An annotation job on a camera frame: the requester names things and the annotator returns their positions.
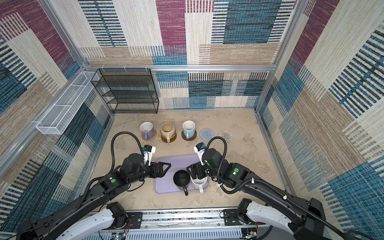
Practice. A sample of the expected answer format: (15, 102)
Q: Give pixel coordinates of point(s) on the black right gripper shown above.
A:
(194, 168)

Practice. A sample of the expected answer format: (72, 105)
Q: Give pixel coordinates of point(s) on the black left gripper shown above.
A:
(160, 172)

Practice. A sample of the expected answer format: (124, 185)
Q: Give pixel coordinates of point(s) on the black ceramic mug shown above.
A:
(182, 180)

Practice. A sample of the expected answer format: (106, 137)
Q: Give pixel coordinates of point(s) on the white ceramic mug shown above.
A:
(199, 184)

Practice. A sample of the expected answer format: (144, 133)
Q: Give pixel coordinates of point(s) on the brown wooden round coaster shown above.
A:
(190, 139)

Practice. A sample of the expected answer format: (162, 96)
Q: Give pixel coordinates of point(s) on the blue-grey woven round coaster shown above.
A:
(206, 134)

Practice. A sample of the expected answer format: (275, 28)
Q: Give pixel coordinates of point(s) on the light blue handled mug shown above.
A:
(189, 128)

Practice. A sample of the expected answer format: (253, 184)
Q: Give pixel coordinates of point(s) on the beige ceramic mug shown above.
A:
(168, 130)

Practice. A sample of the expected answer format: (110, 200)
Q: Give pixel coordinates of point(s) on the clear patterned glass coaster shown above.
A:
(226, 135)

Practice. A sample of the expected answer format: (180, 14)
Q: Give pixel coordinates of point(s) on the lavender mug white inside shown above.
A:
(147, 130)

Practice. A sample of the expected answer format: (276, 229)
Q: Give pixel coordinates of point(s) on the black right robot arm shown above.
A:
(282, 210)

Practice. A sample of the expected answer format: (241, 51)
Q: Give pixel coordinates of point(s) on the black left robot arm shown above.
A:
(106, 189)

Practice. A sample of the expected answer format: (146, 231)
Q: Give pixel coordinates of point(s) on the lavender plastic tray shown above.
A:
(166, 184)

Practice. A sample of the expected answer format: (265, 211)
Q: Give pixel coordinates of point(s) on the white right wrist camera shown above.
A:
(199, 150)

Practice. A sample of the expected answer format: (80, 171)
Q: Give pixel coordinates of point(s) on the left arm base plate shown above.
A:
(131, 220)

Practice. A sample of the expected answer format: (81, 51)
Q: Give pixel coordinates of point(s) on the aluminium front rail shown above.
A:
(183, 224)

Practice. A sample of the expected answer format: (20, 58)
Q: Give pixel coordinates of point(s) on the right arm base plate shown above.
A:
(231, 217)

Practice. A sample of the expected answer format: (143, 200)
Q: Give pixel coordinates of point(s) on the black wire mesh shelf rack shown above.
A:
(127, 90)

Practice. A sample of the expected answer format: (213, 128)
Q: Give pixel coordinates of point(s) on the white wire mesh wall basket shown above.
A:
(60, 115)

